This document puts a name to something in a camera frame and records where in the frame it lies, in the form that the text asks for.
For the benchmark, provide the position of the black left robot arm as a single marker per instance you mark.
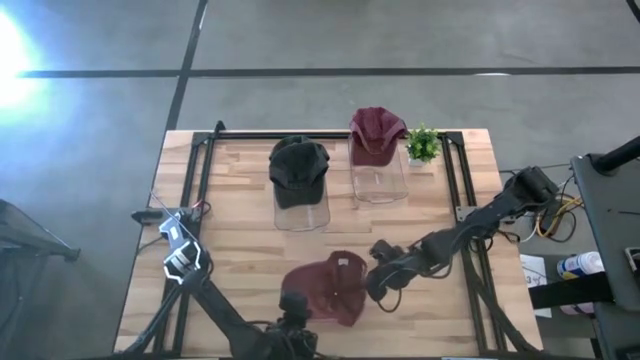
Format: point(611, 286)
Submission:
point(225, 315)

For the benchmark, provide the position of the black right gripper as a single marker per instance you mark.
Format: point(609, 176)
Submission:
point(400, 260)

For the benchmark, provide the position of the maroon baseball cap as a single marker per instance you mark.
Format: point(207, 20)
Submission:
point(375, 130)
point(325, 290)

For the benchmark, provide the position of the white paper sheet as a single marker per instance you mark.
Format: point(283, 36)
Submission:
point(535, 270)

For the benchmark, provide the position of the dark grey baseball cap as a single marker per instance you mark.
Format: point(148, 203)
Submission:
point(298, 170)

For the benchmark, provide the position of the pale pink bottle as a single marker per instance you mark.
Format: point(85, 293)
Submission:
point(577, 309)

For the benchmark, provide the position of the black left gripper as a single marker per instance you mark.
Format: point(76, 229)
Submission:
point(296, 307)

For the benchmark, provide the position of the grey cart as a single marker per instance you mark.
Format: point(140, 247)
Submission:
point(610, 210)

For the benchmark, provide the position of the white spray can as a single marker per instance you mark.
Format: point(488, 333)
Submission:
point(580, 265)

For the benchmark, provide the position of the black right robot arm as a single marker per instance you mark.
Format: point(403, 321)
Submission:
point(490, 210)

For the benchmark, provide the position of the black pole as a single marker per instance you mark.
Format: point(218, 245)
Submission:
point(617, 157)

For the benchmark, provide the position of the dark grey side table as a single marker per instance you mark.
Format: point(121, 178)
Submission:
point(25, 235)

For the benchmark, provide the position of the small green potted plant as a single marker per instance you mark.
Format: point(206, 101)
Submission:
point(422, 144)

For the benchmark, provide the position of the black metal table frame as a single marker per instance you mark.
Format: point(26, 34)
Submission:
point(240, 135)

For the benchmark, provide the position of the clear plastic hat stand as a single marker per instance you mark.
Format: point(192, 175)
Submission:
point(377, 185)
point(302, 220)

